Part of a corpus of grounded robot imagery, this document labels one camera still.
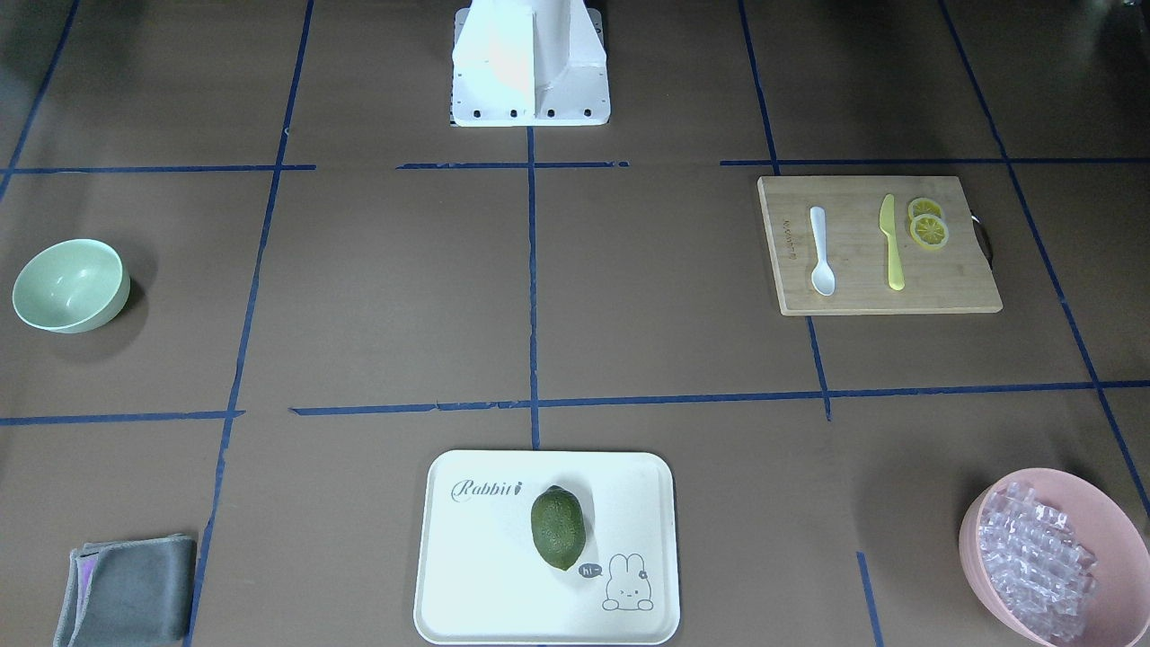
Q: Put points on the white rabbit tray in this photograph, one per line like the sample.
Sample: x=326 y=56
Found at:
x=480 y=579

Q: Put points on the yellow plastic knife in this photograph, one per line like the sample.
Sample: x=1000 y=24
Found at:
x=887 y=226

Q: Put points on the light green bowl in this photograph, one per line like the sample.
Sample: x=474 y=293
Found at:
x=72 y=287

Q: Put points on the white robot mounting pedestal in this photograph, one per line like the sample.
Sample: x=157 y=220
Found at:
x=529 y=64

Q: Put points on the pink bowl with ice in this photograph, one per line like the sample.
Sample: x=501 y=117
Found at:
x=1057 y=561

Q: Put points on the white plastic spoon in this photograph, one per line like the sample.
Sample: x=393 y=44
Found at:
x=822 y=278

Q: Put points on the green avocado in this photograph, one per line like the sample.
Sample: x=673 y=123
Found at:
x=558 y=529

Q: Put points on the upper lemon slice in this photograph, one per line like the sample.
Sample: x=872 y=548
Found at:
x=924 y=206

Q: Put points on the grey folded cloth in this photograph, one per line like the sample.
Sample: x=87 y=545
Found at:
x=128 y=593

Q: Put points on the bamboo cutting board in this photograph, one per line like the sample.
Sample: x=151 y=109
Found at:
x=955 y=279

